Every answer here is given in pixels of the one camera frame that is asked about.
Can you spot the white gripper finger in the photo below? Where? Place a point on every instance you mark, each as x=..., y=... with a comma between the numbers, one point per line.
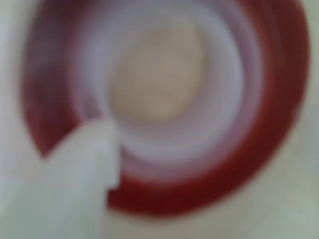
x=62, y=189

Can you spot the small red tape roll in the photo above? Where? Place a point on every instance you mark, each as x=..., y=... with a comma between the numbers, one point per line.
x=274, y=149

